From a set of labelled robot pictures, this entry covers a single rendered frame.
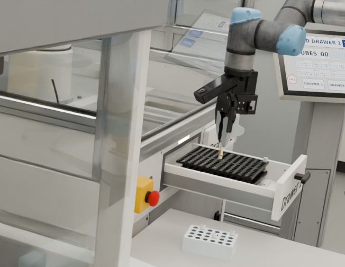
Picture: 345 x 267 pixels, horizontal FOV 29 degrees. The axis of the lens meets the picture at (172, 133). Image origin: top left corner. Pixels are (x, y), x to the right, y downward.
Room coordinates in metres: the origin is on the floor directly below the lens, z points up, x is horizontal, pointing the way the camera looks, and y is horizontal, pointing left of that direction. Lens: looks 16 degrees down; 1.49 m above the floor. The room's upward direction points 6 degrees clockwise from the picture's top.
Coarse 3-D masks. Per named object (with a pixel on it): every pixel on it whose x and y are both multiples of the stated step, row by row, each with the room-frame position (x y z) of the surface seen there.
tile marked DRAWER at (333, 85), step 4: (328, 80) 2.63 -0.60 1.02; (332, 80) 2.64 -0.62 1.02; (336, 80) 2.64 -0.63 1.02; (328, 84) 2.62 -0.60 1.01; (332, 84) 2.63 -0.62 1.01; (336, 84) 2.63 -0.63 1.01; (340, 84) 2.64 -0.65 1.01; (344, 84) 2.64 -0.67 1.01; (332, 88) 2.61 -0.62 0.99; (336, 88) 2.62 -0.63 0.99; (340, 88) 2.62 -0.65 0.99; (344, 88) 2.63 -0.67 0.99
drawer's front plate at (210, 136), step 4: (208, 128) 2.04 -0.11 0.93; (212, 128) 2.05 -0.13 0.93; (204, 132) 2.02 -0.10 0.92; (208, 132) 2.01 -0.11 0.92; (212, 132) 2.04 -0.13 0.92; (204, 136) 2.02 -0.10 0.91; (208, 136) 2.01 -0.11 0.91; (212, 136) 2.05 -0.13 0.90; (216, 136) 2.09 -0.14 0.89; (204, 140) 2.02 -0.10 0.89; (208, 140) 2.02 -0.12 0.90; (212, 140) 2.05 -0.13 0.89; (216, 140) 2.09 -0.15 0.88; (232, 140) 2.26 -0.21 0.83; (204, 144) 2.02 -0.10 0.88; (208, 144) 2.02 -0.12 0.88; (216, 144) 2.10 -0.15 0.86; (228, 144) 2.22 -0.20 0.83; (224, 148) 2.19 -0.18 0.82
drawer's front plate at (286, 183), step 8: (296, 160) 1.81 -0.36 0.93; (304, 160) 1.83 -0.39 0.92; (288, 168) 1.73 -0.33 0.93; (296, 168) 1.74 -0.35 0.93; (304, 168) 1.86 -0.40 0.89; (288, 176) 1.66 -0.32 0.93; (280, 184) 1.60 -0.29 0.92; (288, 184) 1.67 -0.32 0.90; (296, 184) 1.78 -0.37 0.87; (280, 192) 1.60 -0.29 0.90; (288, 192) 1.69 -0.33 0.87; (296, 192) 1.80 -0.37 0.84; (280, 200) 1.60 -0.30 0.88; (280, 208) 1.62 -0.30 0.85; (272, 216) 1.61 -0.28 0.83; (280, 216) 1.64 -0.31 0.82
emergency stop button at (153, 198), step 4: (152, 192) 1.52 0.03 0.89; (156, 192) 1.53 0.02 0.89; (148, 196) 1.53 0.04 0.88; (152, 196) 1.52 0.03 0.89; (156, 196) 1.52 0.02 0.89; (148, 200) 1.53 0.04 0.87; (152, 200) 1.51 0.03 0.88; (156, 200) 1.52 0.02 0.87; (152, 204) 1.52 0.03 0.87; (156, 204) 1.53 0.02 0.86
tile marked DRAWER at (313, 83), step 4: (304, 80) 2.60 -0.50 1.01; (308, 80) 2.61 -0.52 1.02; (312, 80) 2.61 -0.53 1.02; (316, 80) 2.62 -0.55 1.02; (320, 80) 2.62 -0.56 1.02; (304, 84) 2.59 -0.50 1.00; (308, 84) 2.60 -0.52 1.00; (312, 84) 2.60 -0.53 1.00; (316, 84) 2.61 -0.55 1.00; (320, 84) 2.61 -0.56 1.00; (304, 88) 2.58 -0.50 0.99; (308, 88) 2.58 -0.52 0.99; (312, 88) 2.59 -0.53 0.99; (316, 88) 2.59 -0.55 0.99; (320, 88) 2.60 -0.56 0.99; (324, 88) 2.60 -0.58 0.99
